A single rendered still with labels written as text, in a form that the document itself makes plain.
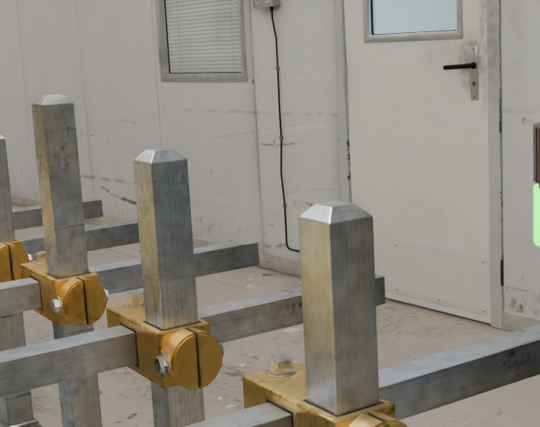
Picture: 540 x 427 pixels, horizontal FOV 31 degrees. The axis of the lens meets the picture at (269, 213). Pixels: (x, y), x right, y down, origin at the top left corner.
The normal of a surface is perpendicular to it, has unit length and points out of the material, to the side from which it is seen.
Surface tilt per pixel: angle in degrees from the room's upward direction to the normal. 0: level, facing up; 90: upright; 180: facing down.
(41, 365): 90
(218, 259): 90
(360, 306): 90
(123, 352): 90
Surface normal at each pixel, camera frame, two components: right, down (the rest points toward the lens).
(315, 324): -0.84, 0.14
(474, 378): 0.54, 0.12
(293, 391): -0.05, -0.98
